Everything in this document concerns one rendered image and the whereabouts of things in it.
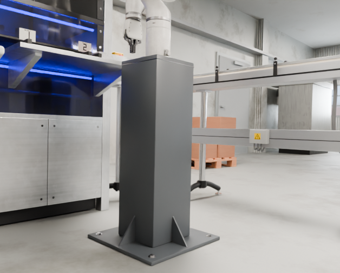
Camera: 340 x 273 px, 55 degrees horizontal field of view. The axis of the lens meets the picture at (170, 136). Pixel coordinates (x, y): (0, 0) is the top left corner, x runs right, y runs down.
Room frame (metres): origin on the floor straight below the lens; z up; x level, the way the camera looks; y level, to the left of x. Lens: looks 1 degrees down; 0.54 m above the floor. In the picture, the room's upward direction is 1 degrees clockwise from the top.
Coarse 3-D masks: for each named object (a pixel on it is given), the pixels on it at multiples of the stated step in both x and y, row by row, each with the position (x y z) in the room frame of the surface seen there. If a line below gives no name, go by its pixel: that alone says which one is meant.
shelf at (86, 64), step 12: (12, 48) 1.40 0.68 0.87; (24, 48) 1.37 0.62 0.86; (36, 48) 1.38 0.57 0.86; (48, 48) 1.42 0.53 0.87; (0, 60) 1.63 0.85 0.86; (12, 60) 1.63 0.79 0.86; (48, 60) 1.61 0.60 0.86; (60, 60) 1.60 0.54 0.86; (72, 60) 1.59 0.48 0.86; (84, 60) 1.59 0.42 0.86; (96, 60) 1.59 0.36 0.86; (108, 60) 1.64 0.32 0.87; (84, 72) 1.93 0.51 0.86; (96, 72) 1.92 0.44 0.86; (108, 72) 1.91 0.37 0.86
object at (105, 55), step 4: (96, 52) 1.65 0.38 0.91; (100, 52) 1.63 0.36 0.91; (104, 56) 1.65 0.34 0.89; (108, 56) 1.67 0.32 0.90; (112, 56) 1.68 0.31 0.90; (116, 56) 1.70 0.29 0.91; (120, 56) 1.72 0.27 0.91; (124, 56) 1.74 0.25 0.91; (116, 60) 1.70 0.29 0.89; (120, 60) 1.72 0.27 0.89; (124, 60) 1.74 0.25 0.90
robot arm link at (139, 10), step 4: (128, 0) 1.73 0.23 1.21; (132, 0) 1.72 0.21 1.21; (136, 0) 1.73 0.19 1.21; (140, 0) 1.75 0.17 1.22; (128, 4) 1.73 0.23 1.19; (132, 4) 1.72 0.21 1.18; (136, 4) 1.73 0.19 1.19; (140, 4) 1.75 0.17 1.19; (128, 8) 1.73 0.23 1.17; (132, 8) 1.72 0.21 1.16; (136, 8) 1.73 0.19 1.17; (140, 8) 1.75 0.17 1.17; (144, 8) 1.77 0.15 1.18; (140, 12) 1.75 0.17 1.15
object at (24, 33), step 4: (20, 28) 1.72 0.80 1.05; (20, 32) 1.72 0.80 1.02; (24, 32) 1.74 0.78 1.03; (28, 32) 1.75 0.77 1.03; (32, 32) 1.77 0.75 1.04; (20, 36) 1.72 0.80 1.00; (24, 36) 1.74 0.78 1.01; (28, 36) 1.75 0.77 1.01; (32, 36) 1.77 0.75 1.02; (32, 40) 1.77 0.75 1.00
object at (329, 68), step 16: (272, 64) 2.10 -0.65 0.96; (288, 64) 2.03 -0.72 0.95; (304, 64) 1.93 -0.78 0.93; (320, 64) 1.86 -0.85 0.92; (336, 64) 1.80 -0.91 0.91; (208, 80) 2.44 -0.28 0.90; (224, 80) 2.34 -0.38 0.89; (240, 80) 2.24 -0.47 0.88; (256, 80) 2.15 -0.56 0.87; (272, 80) 2.07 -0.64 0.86; (288, 80) 2.00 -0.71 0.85; (304, 80) 1.94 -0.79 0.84; (320, 80) 1.92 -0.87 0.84
